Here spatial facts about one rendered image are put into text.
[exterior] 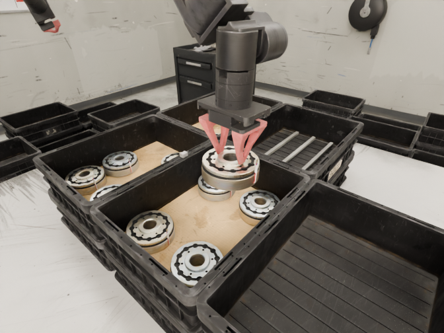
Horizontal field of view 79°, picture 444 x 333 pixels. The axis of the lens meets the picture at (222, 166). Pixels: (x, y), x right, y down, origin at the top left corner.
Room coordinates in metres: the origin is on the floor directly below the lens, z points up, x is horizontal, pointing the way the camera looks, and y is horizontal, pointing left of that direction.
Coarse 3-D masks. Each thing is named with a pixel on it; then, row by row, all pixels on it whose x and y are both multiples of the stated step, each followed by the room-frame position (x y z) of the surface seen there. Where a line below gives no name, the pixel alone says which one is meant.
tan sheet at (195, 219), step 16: (192, 192) 0.58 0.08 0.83; (240, 192) 0.58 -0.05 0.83; (176, 208) 0.51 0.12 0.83; (192, 208) 0.51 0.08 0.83; (208, 208) 0.51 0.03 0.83; (224, 208) 0.51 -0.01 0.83; (176, 224) 0.46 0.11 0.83; (192, 224) 0.46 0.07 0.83; (208, 224) 0.46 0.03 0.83; (224, 224) 0.46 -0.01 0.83; (240, 224) 0.46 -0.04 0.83; (176, 240) 0.41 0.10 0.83; (192, 240) 0.41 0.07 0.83; (208, 240) 0.41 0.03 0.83; (224, 240) 0.41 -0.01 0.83; (160, 256) 0.37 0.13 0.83
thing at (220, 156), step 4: (224, 152) 0.42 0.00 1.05; (228, 152) 0.42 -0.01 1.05; (232, 152) 0.42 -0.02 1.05; (220, 156) 0.41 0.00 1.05; (224, 156) 0.41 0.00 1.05; (236, 156) 0.42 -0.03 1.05; (220, 160) 0.39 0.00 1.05; (224, 160) 0.39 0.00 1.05; (224, 164) 0.38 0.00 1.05; (228, 164) 0.38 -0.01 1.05; (232, 164) 0.38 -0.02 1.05; (236, 164) 0.38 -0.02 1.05
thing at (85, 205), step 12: (168, 120) 0.84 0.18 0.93; (108, 132) 0.75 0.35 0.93; (192, 132) 0.75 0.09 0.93; (72, 144) 0.68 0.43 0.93; (204, 144) 0.67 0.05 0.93; (36, 156) 0.61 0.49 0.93; (48, 168) 0.55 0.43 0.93; (156, 168) 0.55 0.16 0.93; (60, 180) 0.50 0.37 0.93; (132, 180) 0.50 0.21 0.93; (72, 192) 0.45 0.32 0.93; (108, 192) 0.45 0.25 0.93; (84, 204) 0.42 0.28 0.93
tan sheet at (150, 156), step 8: (152, 144) 0.86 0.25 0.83; (160, 144) 0.86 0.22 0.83; (136, 152) 0.80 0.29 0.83; (144, 152) 0.80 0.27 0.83; (152, 152) 0.80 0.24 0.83; (160, 152) 0.80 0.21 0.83; (168, 152) 0.80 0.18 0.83; (176, 152) 0.80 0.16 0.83; (144, 160) 0.75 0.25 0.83; (152, 160) 0.75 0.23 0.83; (160, 160) 0.75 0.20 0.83; (144, 168) 0.70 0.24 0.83; (152, 168) 0.70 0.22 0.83; (128, 176) 0.65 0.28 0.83; (136, 176) 0.65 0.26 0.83; (88, 200) 0.55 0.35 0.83
